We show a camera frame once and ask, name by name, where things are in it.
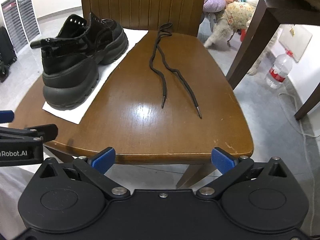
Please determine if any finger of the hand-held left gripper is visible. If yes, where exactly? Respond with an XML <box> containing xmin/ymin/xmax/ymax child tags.
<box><xmin>0</xmin><ymin>110</ymin><xmax>15</xmax><ymax>124</ymax></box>
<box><xmin>0</xmin><ymin>124</ymin><xmax>59</xmax><ymax>147</ymax></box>

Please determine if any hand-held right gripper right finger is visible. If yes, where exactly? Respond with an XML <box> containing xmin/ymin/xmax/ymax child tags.
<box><xmin>196</xmin><ymin>147</ymin><xmax>288</xmax><ymax>200</ymax></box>

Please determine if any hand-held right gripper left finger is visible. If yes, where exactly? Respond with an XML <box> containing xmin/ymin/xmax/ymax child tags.
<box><xmin>37</xmin><ymin>147</ymin><xmax>131</xmax><ymax>201</ymax></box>

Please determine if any black chunky shoe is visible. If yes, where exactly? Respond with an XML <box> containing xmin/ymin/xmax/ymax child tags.
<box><xmin>30</xmin><ymin>12</ymin><xmax>129</xmax><ymax>112</ymax></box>

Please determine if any black shoelace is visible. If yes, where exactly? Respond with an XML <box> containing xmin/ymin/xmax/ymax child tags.
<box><xmin>149</xmin><ymin>23</ymin><xmax>202</xmax><ymax>119</ymax></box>

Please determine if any white cloth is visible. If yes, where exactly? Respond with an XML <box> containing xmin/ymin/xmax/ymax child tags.
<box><xmin>0</xmin><ymin>164</ymin><xmax>40</xmax><ymax>240</ymax></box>

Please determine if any black wheeled case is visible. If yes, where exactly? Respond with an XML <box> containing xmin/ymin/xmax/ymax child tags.
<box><xmin>0</xmin><ymin>60</ymin><xmax>10</xmax><ymax>83</ymax></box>

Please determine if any white paper sheet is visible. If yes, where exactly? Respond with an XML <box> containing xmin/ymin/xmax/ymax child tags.
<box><xmin>42</xmin><ymin>29</ymin><xmax>149</xmax><ymax>125</ymax></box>

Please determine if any brown wooden chair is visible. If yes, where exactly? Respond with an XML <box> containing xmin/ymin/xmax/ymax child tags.
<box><xmin>9</xmin><ymin>0</ymin><xmax>254</xmax><ymax>189</ymax></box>

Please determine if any black suitcase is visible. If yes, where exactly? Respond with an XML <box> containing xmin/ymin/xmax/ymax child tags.
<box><xmin>0</xmin><ymin>26</ymin><xmax>18</xmax><ymax>67</ymax></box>

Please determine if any white slatted shelf unit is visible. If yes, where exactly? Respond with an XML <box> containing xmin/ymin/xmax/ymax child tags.
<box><xmin>0</xmin><ymin>0</ymin><xmax>42</xmax><ymax>53</ymax></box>

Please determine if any clear plastic water bottle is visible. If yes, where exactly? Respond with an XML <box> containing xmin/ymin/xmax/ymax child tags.
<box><xmin>265</xmin><ymin>50</ymin><xmax>293</xmax><ymax>89</ymax></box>

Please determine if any dark wooden table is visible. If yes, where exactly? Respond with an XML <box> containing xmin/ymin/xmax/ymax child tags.
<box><xmin>225</xmin><ymin>0</ymin><xmax>320</xmax><ymax>120</ymax></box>

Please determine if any white flat panel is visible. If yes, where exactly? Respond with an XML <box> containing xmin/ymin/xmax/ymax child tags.
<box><xmin>279</xmin><ymin>25</ymin><xmax>313</xmax><ymax>63</ymax></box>

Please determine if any white dog in floral coat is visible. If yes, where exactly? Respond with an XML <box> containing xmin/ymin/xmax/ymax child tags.
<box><xmin>204</xmin><ymin>0</ymin><xmax>280</xmax><ymax>75</ymax></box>

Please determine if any purple knit hat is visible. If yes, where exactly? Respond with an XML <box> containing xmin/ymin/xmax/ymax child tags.
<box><xmin>203</xmin><ymin>0</ymin><xmax>227</xmax><ymax>13</ymax></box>

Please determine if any white floor cable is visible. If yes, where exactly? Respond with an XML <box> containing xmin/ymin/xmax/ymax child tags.
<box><xmin>279</xmin><ymin>92</ymin><xmax>320</xmax><ymax>138</ymax></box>

